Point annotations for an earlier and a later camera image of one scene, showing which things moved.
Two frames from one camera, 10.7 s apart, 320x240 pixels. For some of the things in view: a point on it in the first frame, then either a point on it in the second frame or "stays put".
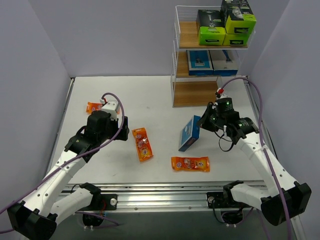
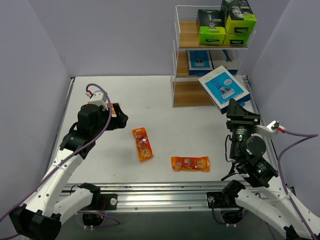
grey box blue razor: [224, 62] stays put
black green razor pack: [210, 27] stays put
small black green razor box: [238, 17] stays put
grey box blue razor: [189, 134] -> [221, 86]
